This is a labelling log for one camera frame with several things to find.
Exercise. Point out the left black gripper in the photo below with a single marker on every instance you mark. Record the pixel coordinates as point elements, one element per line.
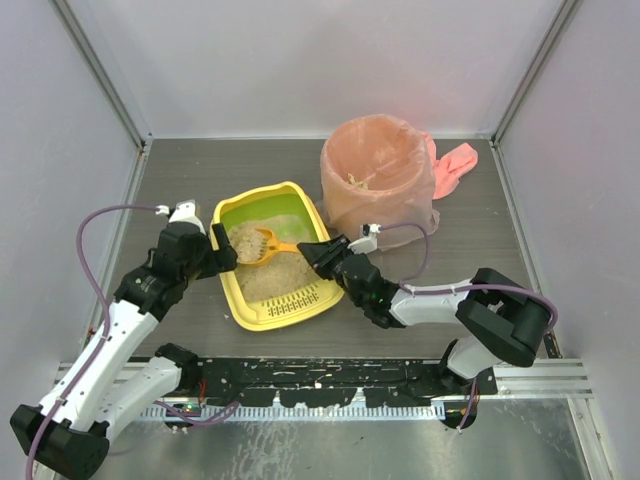
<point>209,257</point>

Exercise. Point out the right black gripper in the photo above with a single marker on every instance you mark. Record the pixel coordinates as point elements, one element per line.
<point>335,260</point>

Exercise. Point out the orange litter scoop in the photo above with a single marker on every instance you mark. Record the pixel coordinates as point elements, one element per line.
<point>256,246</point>

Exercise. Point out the yellow green litter box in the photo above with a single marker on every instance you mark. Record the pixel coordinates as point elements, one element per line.
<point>286,198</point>

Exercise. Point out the bin with pink bag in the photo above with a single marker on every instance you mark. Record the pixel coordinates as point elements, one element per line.
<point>377,169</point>

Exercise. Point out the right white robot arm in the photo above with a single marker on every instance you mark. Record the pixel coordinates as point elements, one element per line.
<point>505,322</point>

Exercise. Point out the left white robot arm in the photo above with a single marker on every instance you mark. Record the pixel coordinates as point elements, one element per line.
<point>72,427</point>

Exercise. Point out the beige cat litter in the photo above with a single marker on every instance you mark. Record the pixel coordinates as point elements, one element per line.
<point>283,273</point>

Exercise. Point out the pink cloth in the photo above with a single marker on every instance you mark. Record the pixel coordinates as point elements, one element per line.
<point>451,167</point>

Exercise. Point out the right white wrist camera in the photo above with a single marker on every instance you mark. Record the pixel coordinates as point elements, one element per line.
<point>368,240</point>

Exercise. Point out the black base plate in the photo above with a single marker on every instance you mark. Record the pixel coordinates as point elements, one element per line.
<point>315,382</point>

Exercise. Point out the white slotted cable duct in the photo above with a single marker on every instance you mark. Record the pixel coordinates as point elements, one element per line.
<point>357,411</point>

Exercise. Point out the aluminium frame rail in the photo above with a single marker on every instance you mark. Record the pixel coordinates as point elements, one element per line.
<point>546,379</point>

